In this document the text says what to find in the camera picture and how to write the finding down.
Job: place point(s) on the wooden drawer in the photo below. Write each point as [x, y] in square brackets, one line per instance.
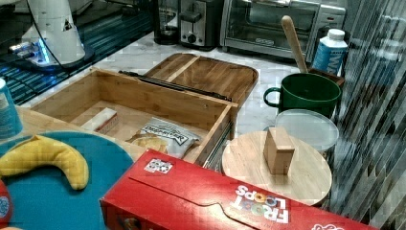
[136, 102]

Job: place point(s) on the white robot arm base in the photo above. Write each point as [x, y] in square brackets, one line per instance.
[53, 39]

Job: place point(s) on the wooden serving tray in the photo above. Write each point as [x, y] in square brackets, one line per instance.
[234, 81]

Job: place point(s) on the silver chip bag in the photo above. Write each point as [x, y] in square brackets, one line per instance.
[166, 137]

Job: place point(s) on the round wooden lid with knob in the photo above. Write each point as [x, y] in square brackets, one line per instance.
[280, 163]

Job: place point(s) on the red Froot Loops box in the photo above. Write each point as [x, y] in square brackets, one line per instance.
[160, 192]

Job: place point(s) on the black silver toaster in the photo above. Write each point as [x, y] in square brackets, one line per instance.
[199, 23]

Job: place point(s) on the small white red box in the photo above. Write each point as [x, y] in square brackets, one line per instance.
[104, 121]

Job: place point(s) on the silver toaster oven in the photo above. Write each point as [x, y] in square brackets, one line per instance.
[256, 25]

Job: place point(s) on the black coffee maker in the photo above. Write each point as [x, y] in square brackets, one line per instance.
[165, 22]

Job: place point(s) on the green mug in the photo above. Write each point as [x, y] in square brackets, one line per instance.
[304, 91]

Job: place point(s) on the blue white milk carton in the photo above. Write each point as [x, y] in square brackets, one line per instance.
[330, 52]

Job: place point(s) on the yellow plush banana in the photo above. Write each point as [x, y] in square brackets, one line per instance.
[40, 151]

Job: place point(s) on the teal round plate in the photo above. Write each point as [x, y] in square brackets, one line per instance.
[44, 200]

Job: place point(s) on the blue paper cup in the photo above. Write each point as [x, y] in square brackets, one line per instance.
[10, 124]

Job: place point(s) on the red round object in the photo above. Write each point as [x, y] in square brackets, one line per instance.
[6, 207]

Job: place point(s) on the black drawer handle bar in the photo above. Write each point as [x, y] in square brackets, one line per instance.
[175, 86]

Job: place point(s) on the wooden utensil handle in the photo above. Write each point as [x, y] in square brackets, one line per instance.
[293, 41]

